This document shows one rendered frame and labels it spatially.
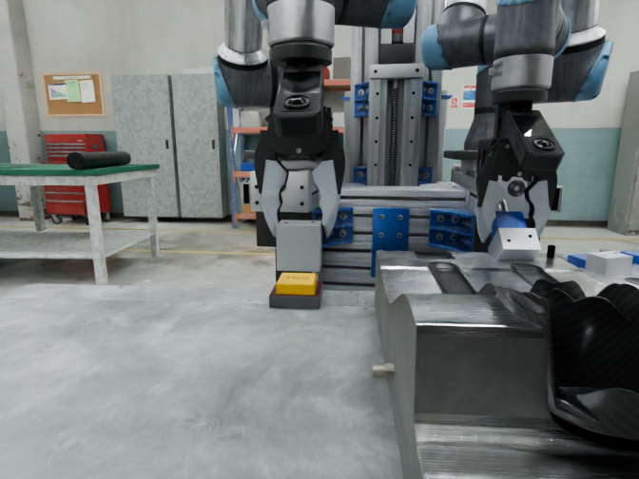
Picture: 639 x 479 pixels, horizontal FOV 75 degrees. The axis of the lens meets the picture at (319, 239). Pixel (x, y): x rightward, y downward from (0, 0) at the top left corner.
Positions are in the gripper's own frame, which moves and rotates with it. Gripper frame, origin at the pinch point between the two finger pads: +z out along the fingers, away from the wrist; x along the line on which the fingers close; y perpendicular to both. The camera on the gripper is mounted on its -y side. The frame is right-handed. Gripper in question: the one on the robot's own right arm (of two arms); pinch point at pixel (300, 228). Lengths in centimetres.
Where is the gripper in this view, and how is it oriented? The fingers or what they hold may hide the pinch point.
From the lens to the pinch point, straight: 49.7
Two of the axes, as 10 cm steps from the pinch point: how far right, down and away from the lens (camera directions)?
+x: -10.0, -0.2, 0.6
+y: 0.7, -2.1, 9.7
